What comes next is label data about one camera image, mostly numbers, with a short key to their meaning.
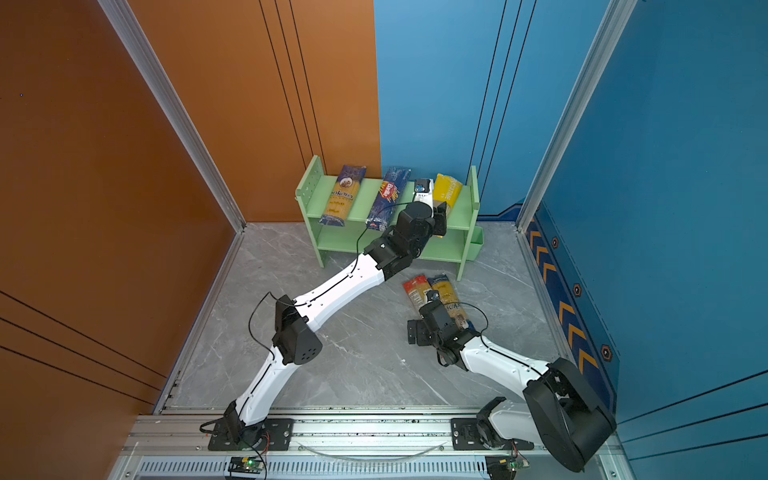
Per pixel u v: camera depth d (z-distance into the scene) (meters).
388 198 0.85
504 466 0.70
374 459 0.71
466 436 0.72
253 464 0.71
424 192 0.66
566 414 0.42
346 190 0.89
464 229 0.86
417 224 0.60
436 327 0.67
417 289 0.97
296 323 0.54
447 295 0.95
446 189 0.89
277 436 0.73
